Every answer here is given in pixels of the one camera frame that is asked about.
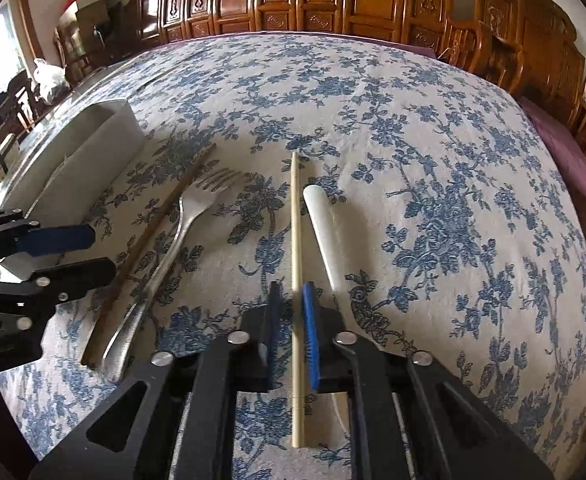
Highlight purple armchair cushion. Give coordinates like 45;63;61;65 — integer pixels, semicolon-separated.
515;95;586;211

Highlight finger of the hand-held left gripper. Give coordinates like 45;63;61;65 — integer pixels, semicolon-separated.
0;257;117;335
0;207;97;270

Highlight white spoon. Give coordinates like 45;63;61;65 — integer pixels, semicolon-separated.
302;185;356;443

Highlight stacked cardboard boxes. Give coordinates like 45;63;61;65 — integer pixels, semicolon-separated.
56;2;124;67

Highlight wooden door frame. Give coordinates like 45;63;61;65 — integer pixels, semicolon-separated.
17;0;45;61

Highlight white plastic bag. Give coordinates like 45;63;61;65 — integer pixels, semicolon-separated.
33;58;67;104

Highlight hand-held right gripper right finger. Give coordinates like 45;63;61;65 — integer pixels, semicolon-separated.
300;282;556;480

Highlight blue floral tablecloth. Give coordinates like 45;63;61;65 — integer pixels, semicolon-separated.
0;34;586;480

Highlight long purple sofa cushion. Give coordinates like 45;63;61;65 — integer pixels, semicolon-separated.
395;41;456;62

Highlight carved wooden armchair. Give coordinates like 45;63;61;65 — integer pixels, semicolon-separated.
473;0;586;186

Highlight rectangular metal container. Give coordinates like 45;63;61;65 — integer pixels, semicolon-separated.
0;100;146;281

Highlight brown wooden chopstick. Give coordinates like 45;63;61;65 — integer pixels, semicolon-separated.
80;142;217;367

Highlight metal fork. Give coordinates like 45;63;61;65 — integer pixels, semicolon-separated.
102;167;244;383

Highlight white flat box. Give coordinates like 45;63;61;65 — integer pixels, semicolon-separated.
56;0;112;22

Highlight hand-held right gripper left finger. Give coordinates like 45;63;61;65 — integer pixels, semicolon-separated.
28;280;286;480

